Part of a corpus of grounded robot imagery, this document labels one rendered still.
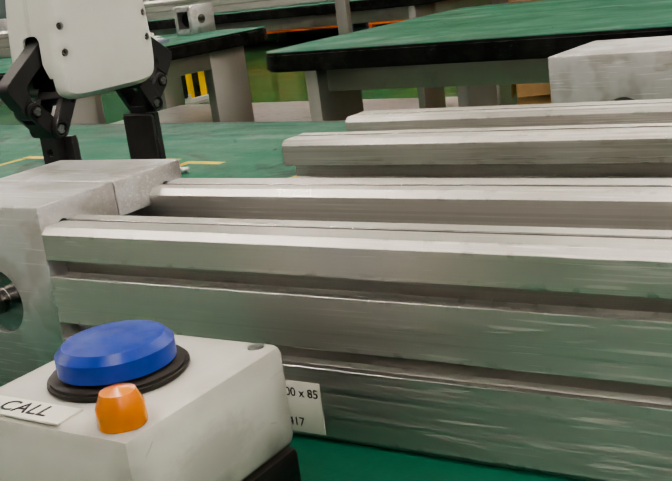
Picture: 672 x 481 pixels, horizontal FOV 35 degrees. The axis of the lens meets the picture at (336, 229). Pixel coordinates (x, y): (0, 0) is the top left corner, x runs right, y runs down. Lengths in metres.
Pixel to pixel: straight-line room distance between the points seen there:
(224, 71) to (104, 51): 2.75
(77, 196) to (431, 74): 1.82
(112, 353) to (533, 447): 0.15
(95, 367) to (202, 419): 0.04
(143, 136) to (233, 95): 2.72
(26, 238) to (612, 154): 0.28
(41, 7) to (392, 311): 0.43
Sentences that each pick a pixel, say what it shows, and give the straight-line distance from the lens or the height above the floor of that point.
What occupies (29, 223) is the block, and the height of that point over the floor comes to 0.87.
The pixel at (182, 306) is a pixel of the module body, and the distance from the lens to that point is 0.46.
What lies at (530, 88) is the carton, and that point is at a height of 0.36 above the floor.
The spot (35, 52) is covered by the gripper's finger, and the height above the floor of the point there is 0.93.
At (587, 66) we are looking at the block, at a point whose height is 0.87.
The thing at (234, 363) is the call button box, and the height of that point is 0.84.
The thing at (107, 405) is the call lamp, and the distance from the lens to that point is 0.32.
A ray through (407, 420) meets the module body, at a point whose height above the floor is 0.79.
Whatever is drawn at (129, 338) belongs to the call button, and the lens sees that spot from 0.36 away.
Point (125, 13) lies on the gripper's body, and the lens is 0.80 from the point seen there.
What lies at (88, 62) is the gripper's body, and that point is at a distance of 0.77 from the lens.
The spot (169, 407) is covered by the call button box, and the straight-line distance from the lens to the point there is 0.34.
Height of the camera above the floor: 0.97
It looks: 14 degrees down
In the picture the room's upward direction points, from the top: 8 degrees counter-clockwise
